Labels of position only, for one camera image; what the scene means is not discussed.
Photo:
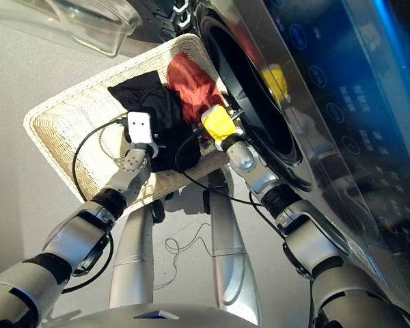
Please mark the black garment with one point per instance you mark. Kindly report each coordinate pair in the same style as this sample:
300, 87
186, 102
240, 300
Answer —
164, 102

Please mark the grey washing machine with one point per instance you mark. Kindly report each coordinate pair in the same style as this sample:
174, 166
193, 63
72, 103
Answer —
328, 102

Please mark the pale woven laundry basket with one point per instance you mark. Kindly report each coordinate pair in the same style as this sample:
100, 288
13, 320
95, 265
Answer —
71, 112

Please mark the round glass washing machine door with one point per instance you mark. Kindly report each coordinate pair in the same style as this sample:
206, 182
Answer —
89, 27

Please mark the red garment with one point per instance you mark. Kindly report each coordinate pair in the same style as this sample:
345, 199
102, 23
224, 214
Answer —
191, 85

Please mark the black caster wheel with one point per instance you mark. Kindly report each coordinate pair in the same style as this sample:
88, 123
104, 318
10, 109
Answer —
158, 210

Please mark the silver robot leg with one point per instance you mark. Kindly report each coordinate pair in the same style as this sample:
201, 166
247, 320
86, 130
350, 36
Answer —
229, 239
133, 256

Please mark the silver robot torso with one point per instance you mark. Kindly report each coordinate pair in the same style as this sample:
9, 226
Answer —
140, 317

